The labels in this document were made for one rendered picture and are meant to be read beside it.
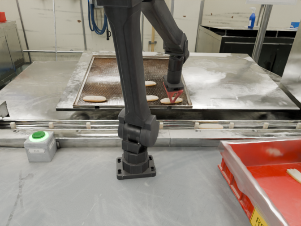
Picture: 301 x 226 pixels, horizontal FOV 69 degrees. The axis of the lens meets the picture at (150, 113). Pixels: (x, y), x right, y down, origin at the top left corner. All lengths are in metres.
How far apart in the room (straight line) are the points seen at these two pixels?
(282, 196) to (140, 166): 0.40
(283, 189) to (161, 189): 0.35
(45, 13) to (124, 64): 4.28
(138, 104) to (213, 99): 0.55
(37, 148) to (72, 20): 3.97
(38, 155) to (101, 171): 0.21
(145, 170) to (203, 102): 0.46
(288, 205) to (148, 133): 0.42
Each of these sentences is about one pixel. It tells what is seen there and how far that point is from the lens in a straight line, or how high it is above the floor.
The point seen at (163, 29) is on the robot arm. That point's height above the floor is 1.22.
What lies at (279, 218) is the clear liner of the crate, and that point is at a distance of 0.55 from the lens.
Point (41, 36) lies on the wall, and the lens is 4.85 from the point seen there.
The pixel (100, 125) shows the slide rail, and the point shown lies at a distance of 0.89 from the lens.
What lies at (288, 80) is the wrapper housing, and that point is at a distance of 1.26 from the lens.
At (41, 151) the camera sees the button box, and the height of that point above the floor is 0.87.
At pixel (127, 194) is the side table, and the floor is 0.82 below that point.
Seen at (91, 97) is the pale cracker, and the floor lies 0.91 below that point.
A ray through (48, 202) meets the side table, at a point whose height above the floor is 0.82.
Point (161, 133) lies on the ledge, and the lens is 0.81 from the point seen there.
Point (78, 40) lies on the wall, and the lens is 4.65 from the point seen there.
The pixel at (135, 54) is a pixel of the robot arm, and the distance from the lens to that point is 0.49.
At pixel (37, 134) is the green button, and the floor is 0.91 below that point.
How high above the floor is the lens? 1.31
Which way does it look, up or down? 28 degrees down
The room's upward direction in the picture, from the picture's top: 2 degrees clockwise
